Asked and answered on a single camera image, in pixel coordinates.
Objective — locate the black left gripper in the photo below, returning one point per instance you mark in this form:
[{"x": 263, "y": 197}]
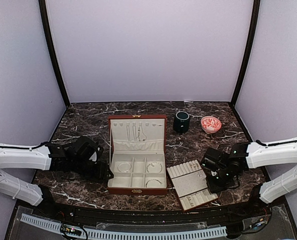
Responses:
[{"x": 100, "y": 174}]

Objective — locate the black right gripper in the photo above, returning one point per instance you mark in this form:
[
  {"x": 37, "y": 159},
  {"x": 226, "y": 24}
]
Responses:
[{"x": 214, "y": 188}]

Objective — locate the red jewelry tray insert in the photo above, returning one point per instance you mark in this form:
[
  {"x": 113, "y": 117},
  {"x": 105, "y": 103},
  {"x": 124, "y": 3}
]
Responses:
[{"x": 190, "y": 183}]

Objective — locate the red jewelry box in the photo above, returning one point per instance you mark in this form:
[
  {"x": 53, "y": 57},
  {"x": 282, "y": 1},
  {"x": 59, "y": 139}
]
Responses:
[{"x": 137, "y": 148}]

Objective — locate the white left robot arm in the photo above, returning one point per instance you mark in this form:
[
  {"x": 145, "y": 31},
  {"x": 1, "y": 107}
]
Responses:
[{"x": 46, "y": 156}]

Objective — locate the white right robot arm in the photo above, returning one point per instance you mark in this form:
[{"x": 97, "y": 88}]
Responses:
[{"x": 251, "y": 155}]

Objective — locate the red white patterned bowl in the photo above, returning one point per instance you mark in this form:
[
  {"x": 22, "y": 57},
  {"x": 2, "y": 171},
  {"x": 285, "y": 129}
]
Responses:
[{"x": 211, "y": 124}]

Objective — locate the dark green mug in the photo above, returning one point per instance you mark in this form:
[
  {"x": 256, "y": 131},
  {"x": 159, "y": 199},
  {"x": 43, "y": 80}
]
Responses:
[{"x": 181, "y": 122}]

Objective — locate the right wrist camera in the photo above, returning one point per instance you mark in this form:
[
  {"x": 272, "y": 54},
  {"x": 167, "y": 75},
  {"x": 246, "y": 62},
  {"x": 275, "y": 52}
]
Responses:
[{"x": 214, "y": 159}]

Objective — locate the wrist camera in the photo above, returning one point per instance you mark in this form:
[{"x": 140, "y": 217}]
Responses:
[
  {"x": 86, "y": 149},
  {"x": 214, "y": 159}
]

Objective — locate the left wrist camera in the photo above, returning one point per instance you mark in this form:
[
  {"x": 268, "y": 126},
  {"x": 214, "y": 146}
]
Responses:
[{"x": 86, "y": 149}]

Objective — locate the black front table rail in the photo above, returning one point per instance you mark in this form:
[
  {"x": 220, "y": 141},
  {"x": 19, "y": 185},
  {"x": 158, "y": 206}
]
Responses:
[{"x": 90, "y": 207}]

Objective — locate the white slotted cable duct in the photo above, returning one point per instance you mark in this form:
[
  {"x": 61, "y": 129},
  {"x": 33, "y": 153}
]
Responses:
[{"x": 72, "y": 232}]

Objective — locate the left black frame post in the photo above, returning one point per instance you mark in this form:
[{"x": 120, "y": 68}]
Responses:
[{"x": 52, "y": 52}]

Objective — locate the black frame post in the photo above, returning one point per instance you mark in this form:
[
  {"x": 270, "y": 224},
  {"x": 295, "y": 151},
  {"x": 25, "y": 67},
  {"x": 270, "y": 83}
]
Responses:
[
  {"x": 52, "y": 52},
  {"x": 247, "y": 52}
]

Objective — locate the right black frame post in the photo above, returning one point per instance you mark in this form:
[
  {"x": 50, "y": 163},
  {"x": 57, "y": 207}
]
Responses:
[{"x": 247, "y": 52}]

